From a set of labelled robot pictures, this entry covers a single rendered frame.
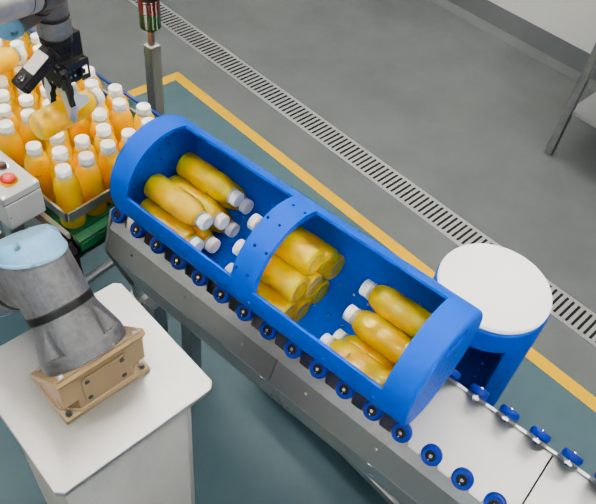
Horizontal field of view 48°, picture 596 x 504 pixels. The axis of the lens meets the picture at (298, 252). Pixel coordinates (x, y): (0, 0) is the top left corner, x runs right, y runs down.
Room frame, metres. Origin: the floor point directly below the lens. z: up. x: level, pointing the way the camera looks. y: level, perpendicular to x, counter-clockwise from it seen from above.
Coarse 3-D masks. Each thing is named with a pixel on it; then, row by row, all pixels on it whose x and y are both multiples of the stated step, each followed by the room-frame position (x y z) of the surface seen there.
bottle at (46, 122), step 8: (96, 96) 1.34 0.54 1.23; (48, 104) 1.27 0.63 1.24; (56, 104) 1.26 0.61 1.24; (64, 104) 1.27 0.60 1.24; (88, 104) 1.30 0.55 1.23; (96, 104) 1.33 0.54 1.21; (40, 112) 1.23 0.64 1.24; (48, 112) 1.23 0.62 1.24; (56, 112) 1.24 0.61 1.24; (64, 112) 1.25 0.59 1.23; (80, 112) 1.28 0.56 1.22; (88, 112) 1.29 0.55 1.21; (32, 120) 1.22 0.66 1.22; (40, 120) 1.20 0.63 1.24; (48, 120) 1.21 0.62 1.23; (56, 120) 1.23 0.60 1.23; (64, 120) 1.24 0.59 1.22; (80, 120) 1.28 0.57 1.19; (32, 128) 1.22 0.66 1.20; (40, 128) 1.20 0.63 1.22; (48, 128) 1.20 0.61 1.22; (56, 128) 1.22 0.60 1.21; (64, 128) 1.24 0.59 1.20; (40, 136) 1.20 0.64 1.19; (48, 136) 1.20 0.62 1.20
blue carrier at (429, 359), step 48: (144, 144) 1.19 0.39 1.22; (192, 144) 1.37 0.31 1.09; (288, 192) 1.10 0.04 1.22; (336, 240) 1.11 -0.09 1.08; (240, 288) 0.91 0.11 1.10; (336, 288) 1.04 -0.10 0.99; (432, 288) 0.88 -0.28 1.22; (288, 336) 0.84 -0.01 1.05; (432, 336) 0.76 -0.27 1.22; (384, 384) 0.70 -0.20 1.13; (432, 384) 0.74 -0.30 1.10
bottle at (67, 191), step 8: (56, 176) 1.20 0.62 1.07; (72, 176) 1.22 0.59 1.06; (56, 184) 1.19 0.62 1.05; (64, 184) 1.19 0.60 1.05; (72, 184) 1.20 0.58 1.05; (56, 192) 1.19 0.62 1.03; (64, 192) 1.19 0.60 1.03; (72, 192) 1.19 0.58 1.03; (80, 192) 1.22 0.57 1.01; (56, 200) 1.19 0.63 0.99; (64, 200) 1.18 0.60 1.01; (72, 200) 1.19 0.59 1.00; (80, 200) 1.21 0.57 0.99; (64, 208) 1.18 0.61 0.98; (72, 208) 1.19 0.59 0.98; (64, 224) 1.19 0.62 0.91; (72, 224) 1.18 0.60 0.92; (80, 224) 1.20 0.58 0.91
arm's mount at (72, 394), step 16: (128, 336) 0.63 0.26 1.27; (112, 352) 0.60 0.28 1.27; (128, 352) 0.63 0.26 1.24; (80, 368) 0.56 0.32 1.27; (96, 368) 0.58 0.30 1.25; (112, 368) 0.60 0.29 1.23; (128, 368) 0.62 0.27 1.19; (144, 368) 0.64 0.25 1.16; (48, 384) 0.54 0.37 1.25; (64, 384) 0.53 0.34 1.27; (80, 384) 0.55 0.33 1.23; (96, 384) 0.57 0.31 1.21; (112, 384) 0.59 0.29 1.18; (128, 384) 0.61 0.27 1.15; (48, 400) 0.56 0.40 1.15; (64, 400) 0.53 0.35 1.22; (80, 400) 0.55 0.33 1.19; (96, 400) 0.57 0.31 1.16; (64, 416) 0.53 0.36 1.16
